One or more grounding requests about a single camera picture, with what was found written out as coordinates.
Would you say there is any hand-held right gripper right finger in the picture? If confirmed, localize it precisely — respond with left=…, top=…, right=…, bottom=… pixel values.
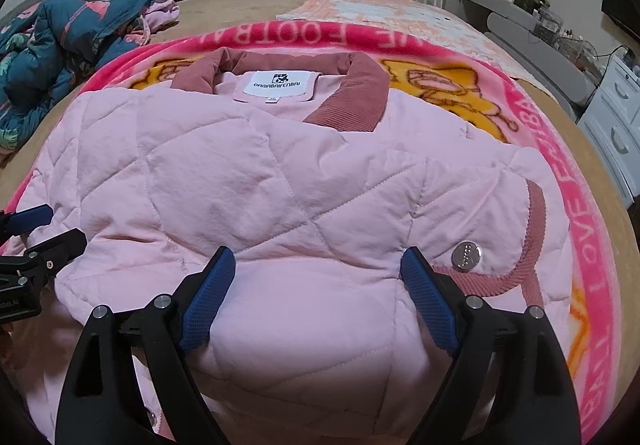
left=401, top=246, right=586, bottom=445

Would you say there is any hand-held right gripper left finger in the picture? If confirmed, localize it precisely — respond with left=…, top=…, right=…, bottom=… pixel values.
left=55, top=246, right=237, bottom=445

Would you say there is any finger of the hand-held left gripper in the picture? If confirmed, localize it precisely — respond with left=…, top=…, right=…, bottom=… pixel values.
left=22, top=227, right=87, bottom=276
left=0, top=204, right=54, bottom=237

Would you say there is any pink quilted jacket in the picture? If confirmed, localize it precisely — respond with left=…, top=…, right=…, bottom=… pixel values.
left=12, top=50, right=548, bottom=445

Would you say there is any pink printed blanket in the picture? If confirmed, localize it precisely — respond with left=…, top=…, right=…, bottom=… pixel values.
left=5, top=20, right=606, bottom=445

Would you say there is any blue floral quilt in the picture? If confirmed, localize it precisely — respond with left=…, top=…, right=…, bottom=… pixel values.
left=0, top=0, right=181, bottom=153

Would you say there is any bed with tan sheet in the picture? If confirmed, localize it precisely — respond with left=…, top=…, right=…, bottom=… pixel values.
left=0, top=0, right=640, bottom=426

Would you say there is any white drawer cabinet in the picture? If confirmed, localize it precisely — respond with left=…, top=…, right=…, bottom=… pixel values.
left=577, top=58, right=640, bottom=212

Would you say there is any light pink patterned sheet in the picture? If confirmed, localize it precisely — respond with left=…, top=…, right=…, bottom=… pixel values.
left=275, top=0, right=526, bottom=82

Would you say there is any clutter of small items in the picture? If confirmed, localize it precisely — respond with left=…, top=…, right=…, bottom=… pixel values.
left=470, top=0, right=601, bottom=57

